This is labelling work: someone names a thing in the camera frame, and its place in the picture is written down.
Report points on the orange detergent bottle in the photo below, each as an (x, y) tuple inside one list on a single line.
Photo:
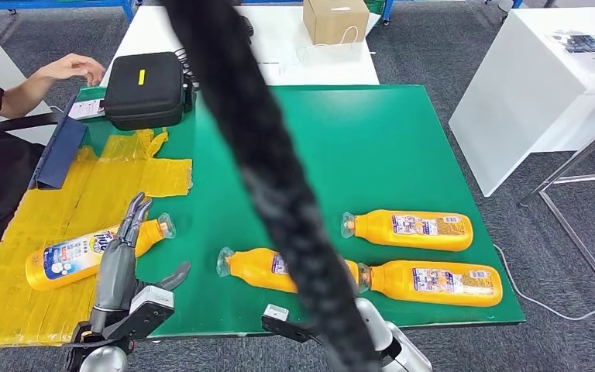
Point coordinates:
[(61, 262), (374, 230), (395, 280), (249, 267)]

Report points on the white side table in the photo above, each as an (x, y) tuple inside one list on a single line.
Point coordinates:
[(523, 102)]

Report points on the smartphone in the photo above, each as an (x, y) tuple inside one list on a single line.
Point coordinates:
[(86, 109)]

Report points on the blue metal rack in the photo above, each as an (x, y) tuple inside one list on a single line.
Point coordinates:
[(46, 5), (387, 13)]

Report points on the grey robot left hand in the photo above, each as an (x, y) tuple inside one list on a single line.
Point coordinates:
[(118, 277)]

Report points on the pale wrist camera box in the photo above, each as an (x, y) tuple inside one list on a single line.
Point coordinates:
[(151, 300), (276, 312)]

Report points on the silver metal stand frame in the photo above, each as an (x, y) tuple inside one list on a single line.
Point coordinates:
[(574, 161)]

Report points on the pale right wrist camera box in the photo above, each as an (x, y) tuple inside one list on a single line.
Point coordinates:
[(276, 312)]

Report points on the person's left forearm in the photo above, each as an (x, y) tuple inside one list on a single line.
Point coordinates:
[(20, 95)]

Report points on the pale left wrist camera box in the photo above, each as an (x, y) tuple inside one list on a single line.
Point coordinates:
[(151, 300)]

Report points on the green crate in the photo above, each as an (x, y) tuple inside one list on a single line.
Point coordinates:
[(376, 5)]

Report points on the yellow taped cardboard sheet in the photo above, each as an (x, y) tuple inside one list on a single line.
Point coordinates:
[(20, 308)]

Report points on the black zip carrying case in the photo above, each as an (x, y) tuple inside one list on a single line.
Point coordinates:
[(143, 97)]

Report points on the dark blue tablet case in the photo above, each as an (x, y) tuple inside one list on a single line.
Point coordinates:
[(61, 154)]

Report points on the small black device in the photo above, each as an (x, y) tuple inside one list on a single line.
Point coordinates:
[(247, 26)]

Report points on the person's left hand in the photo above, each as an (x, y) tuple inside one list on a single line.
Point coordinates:
[(69, 67)]

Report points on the printed leaflet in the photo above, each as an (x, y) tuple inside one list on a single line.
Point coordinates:
[(585, 45)]

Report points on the brown cardboard box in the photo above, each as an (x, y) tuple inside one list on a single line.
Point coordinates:
[(334, 23)]

